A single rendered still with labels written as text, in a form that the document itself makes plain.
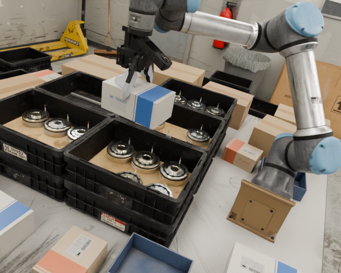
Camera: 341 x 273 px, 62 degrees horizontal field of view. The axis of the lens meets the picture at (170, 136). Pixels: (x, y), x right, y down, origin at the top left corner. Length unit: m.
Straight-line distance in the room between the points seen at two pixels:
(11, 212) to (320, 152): 0.93
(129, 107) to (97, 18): 4.35
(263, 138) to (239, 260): 0.73
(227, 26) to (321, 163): 0.53
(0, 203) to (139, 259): 0.45
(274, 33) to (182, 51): 3.37
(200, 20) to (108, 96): 0.38
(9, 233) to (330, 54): 3.66
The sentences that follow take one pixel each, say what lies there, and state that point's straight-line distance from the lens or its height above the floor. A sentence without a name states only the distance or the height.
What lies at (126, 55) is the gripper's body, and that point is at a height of 1.23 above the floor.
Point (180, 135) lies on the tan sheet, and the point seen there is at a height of 0.83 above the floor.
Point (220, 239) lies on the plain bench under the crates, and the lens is 1.07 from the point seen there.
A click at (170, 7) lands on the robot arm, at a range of 0.86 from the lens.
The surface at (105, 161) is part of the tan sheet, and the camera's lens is 1.07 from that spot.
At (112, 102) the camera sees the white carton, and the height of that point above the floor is 1.08.
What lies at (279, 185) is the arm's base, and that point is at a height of 0.91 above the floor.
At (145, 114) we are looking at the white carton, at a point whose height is 1.09.
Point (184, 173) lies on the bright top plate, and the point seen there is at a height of 0.86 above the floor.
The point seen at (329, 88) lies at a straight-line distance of 3.84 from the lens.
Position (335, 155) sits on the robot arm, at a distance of 1.00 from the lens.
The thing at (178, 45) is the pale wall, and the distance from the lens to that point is 4.36.
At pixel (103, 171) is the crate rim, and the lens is 0.87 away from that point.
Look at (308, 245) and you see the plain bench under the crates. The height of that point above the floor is 0.70.
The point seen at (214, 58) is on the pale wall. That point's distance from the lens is 4.20.
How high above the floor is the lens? 1.49
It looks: 31 degrees down
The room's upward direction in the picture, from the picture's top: 12 degrees clockwise
